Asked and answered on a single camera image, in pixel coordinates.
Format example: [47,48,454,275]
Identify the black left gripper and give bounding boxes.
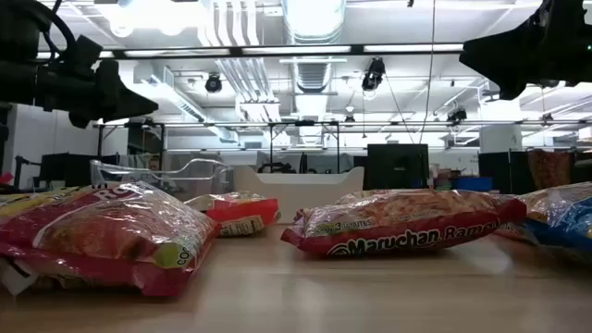
[34,34,159,130]

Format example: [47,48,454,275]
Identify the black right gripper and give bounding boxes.
[459,0,592,101]

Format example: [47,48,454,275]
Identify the red Maruchan ramen pack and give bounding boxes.
[183,191,282,239]
[280,188,528,258]
[0,180,222,297]

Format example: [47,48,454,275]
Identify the blue Maruchan ramen pack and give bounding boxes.
[497,181,592,265]

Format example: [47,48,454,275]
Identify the black equipment box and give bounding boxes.
[39,153,101,189]

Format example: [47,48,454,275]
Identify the black cabinet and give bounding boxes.
[478,151,531,195]

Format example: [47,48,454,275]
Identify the orange patterned cloth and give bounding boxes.
[526,148,577,191]

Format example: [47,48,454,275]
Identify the clear plastic bin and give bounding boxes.
[90,158,235,204]

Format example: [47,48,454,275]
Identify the blue storage bin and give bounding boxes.
[451,176,495,192]

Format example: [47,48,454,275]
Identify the black clamp stand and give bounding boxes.
[13,155,41,191]

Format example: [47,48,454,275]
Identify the stacked colourful bowls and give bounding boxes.
[434,168,454,191]

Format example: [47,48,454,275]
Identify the white plastic bin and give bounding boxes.
[233,166,365,226]

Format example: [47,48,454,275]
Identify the thin hanging cable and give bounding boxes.
[418,0,437,144]

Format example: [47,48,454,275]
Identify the black metal frame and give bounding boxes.
[94,120,342,176]

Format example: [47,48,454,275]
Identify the silver ventilation duct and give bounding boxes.
[280,0,347,145]

